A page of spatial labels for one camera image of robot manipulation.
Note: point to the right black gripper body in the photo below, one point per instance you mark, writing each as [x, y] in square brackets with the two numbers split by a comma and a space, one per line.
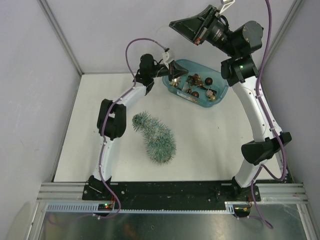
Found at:
[220, 36]

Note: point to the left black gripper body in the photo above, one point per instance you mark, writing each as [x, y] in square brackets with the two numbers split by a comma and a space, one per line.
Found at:
[159, 71]

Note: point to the small frosted christmas tree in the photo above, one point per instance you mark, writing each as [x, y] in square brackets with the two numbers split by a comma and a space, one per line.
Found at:
[158, 138]

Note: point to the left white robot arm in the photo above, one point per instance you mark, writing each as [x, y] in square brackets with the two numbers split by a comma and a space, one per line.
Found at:
[112, 121]

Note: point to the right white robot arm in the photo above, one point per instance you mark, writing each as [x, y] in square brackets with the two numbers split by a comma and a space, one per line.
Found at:
[242, 75]

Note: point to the brown bauble near label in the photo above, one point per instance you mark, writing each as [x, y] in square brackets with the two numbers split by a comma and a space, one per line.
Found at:
[195, 94]

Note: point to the teal plastic bin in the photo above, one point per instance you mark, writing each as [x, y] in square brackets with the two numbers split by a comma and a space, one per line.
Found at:
[220, 86]

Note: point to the dark brown bauble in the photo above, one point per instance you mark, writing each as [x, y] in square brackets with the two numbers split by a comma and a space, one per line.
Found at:
[208, 81]

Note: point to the frosted pine cone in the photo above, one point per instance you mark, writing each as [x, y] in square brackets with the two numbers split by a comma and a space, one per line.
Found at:
[209, 93]

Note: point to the gold glitter bauble right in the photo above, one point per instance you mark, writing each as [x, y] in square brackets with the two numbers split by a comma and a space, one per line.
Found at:
[212, 98]

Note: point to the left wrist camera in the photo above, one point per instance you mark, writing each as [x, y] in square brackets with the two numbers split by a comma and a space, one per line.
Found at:
[168, 56]

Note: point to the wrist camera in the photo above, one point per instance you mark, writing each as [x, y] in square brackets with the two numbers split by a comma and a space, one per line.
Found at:
[168, 56]
[227, 3]

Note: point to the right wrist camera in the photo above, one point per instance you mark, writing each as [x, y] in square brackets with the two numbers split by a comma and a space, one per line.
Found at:
[227, 3]

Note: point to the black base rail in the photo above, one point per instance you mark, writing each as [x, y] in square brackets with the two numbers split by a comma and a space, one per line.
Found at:
[180, 195]

